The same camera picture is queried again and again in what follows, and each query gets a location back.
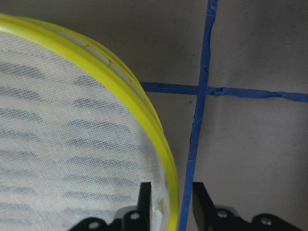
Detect yellow steamer layer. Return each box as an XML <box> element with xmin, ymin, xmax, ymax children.
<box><xmin>0</xmin><ymin>14</ymin><xmax>179</xmax><ymax>231</ymax></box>

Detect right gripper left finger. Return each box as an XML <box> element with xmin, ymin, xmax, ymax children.
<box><xmin>137</xmin><ymin>182</ymin><xmax>152</xmax><ymax>231</ymax></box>

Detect white steamer cloth liner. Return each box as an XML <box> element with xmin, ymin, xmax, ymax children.
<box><xmin>0</xmin><ymin>33</ymin><xmax>169</xmax><ymax>231</ymax></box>

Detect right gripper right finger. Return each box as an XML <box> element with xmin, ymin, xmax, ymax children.
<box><xmin>192</xmin><ymin>182</ymin><xmax>216</xmax><ymax>231</ymax></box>

